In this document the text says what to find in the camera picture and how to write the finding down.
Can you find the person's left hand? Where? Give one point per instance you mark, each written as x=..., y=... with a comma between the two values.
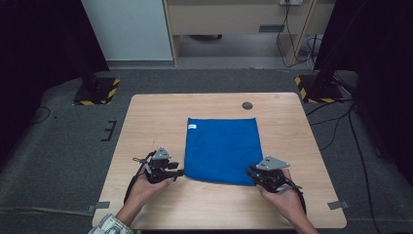
x=144, y=191

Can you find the grey tape piece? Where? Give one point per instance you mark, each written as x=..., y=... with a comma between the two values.
x=99, y=206
x=338, y=205

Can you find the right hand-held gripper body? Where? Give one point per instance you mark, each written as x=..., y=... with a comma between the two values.
x=272, y=177

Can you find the white cabinet panel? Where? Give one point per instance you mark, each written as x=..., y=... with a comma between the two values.
x=128, y=29

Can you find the person's right hand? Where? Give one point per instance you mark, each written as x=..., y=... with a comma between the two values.
x=285, y=201

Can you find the grey desk label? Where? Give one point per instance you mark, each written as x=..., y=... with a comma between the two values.
x=271, y=28

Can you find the blue cloth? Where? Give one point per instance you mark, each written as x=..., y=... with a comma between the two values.
x=224, y=149

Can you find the light wooden desk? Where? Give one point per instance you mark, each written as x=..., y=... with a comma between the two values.
x=227, y=19

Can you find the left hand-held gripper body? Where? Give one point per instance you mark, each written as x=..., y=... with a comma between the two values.
x=157, y=169

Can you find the striped-edge black stand base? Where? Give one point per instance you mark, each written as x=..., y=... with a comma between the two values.
x=319, y=91
x=95, y=91

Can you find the dark curtain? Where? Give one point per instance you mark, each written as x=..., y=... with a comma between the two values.
x=383, y=65
x=39, y=65

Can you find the white power strip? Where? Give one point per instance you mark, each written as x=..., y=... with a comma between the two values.
x=290, y=2

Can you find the patterned white left sleeve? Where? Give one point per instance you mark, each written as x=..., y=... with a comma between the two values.
x=110, y=226

